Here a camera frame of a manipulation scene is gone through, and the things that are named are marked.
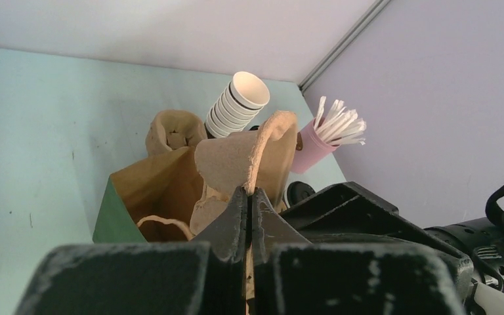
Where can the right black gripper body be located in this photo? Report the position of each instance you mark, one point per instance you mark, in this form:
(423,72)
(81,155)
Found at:
(348,212)

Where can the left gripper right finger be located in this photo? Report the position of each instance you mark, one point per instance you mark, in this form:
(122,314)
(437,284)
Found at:
(361,278)

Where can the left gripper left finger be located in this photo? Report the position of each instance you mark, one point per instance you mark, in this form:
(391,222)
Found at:
(118,278)

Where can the black cup lid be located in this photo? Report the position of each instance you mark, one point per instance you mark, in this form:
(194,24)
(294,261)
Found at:
(296,192)

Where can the green paper bag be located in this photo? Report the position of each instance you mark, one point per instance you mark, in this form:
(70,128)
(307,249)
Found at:
(151,200)

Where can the single brown pulp cup carrier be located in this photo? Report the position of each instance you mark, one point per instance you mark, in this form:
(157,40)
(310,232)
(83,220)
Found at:
(244,176)

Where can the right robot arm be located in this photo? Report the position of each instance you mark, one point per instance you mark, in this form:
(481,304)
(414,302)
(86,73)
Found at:
(473,250)

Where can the pink straw holder cup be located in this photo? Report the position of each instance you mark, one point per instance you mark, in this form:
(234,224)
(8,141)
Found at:
(310,149)

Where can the white wrapped straws bundle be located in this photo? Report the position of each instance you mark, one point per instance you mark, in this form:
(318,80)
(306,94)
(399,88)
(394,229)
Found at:
(338,125)

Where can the brown pulp cup carrier stack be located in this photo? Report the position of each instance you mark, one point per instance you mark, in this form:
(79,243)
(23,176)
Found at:
(174,129)

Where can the stack of paper cups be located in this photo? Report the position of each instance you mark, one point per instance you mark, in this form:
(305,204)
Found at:
(241,100)

